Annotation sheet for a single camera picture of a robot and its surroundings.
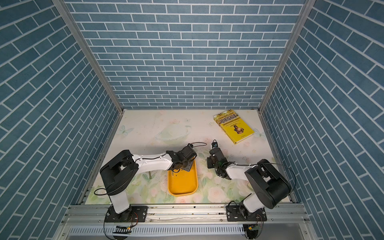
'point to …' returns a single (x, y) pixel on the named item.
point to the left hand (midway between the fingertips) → (191, 166)
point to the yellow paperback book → (234, 126)
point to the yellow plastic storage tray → (183, 182)
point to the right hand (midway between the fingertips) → (210, 158)
